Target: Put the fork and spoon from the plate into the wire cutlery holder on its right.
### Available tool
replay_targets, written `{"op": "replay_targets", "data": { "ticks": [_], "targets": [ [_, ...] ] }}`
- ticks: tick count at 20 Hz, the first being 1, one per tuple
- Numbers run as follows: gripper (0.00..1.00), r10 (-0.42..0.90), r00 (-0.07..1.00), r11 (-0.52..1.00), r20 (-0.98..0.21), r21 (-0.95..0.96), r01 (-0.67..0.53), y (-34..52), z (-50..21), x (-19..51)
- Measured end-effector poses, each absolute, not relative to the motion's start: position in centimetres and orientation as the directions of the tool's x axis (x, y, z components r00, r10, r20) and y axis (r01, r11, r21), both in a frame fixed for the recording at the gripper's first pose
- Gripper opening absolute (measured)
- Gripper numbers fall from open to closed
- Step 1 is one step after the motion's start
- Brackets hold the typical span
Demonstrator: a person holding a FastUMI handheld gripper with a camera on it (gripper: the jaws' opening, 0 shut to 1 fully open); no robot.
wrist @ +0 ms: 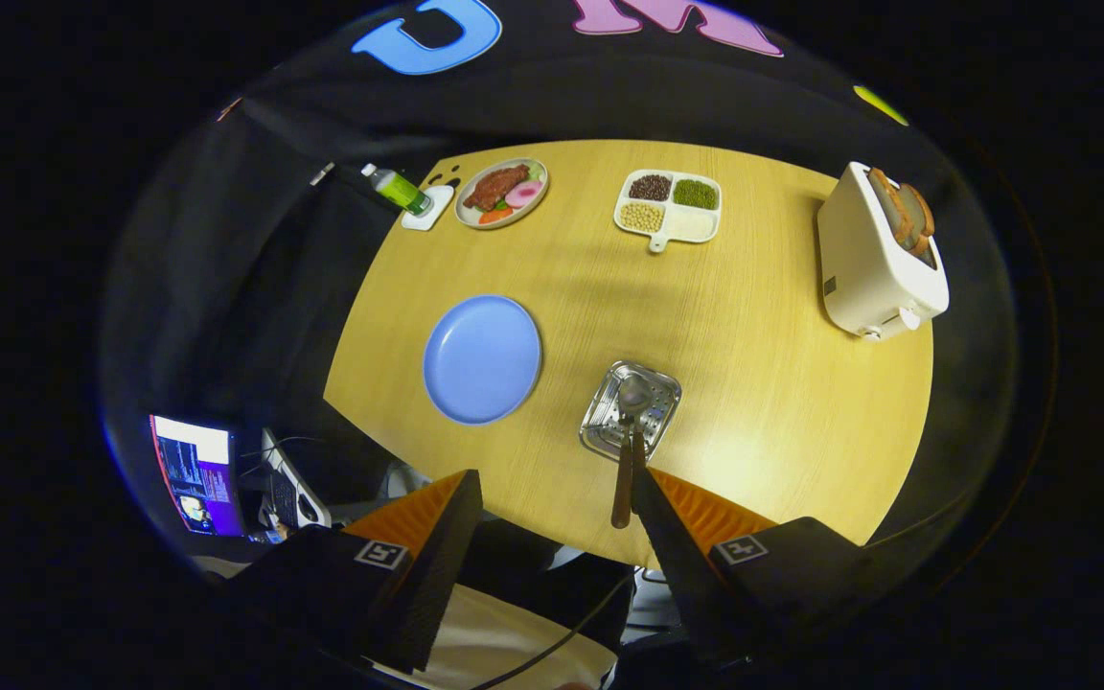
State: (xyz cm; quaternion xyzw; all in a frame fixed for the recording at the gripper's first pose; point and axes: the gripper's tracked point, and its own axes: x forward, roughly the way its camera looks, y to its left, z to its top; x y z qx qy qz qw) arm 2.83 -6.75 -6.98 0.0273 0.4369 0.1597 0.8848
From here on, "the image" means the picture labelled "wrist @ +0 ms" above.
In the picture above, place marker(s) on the wooden clip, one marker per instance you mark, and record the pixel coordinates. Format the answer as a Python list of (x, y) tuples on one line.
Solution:
[(229, 108)]

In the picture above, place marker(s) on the toast slice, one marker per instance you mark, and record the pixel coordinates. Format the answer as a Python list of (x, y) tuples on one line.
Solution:
[(921, 216), (892, 206)]

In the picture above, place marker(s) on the blue plate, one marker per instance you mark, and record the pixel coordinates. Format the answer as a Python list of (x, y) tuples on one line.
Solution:
[(482, 359)]

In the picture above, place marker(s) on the silver metal clip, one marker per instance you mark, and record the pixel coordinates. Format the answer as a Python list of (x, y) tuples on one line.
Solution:
[(322, 173)]

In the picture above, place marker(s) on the pink ham slice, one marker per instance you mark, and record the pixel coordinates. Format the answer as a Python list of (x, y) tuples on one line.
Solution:
[(523, 194)]

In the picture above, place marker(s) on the white divided bean dish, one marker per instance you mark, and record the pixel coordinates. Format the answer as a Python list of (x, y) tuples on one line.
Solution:
[(691, 225)]

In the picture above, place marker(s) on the green label water bottle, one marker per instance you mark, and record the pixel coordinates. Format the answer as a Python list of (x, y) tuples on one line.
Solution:
[(399, 190)]

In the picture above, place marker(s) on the white toaster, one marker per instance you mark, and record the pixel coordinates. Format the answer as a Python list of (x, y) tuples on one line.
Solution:
[(863, 268)]

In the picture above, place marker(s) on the white square coaster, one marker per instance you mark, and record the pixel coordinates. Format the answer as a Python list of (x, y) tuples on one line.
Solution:
[(427, 220)]

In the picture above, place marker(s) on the brown meat piece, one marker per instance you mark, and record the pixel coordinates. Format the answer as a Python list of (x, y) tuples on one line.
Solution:
[(494, 187)]

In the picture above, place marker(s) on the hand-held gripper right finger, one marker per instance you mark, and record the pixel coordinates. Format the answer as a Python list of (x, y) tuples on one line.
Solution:
[(681, 575)]

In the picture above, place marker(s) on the beige oval food plate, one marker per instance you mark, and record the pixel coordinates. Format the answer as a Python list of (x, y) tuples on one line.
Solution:
[(471, 218)]

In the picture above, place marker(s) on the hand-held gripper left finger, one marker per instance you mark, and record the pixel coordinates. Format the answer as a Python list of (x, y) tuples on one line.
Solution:
[(437, 575)]

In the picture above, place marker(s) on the lit computer monitor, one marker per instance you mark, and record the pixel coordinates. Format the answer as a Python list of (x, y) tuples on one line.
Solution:
[(197, 474)]

